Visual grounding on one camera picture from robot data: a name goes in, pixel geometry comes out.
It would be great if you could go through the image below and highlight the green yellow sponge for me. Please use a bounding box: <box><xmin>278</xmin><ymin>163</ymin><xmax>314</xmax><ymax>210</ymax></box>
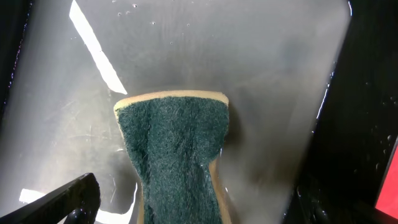
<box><xmin>114</xmin><ymin>90</ymin><xmax>231</xmax><ymax>223</ymax></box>

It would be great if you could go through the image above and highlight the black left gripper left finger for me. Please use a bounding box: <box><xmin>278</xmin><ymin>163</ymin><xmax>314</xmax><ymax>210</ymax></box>
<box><xmin>1</xmin><ymin>173</ymin><xmax>101</xmax><ymax>224</ymax></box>

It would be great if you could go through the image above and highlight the black water tray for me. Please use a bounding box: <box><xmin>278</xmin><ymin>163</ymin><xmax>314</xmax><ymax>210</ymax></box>
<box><xmin>1</xmin><ymin>1</ymin><xmax>397</xmax><ymax>223</ymax></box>

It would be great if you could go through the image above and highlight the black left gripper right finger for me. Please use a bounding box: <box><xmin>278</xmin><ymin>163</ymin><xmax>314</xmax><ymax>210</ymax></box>
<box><xmin>295</xmin><ymin>178</ymin><xmax>397</xmax><ymax>224</ymax></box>

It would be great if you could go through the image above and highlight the red plastic tray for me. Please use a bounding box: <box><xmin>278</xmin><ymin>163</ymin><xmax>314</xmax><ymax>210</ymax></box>
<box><xmin>375</xmin><ymin>139</ymin><xmax>397</xmax><ymax>219</ymax></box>

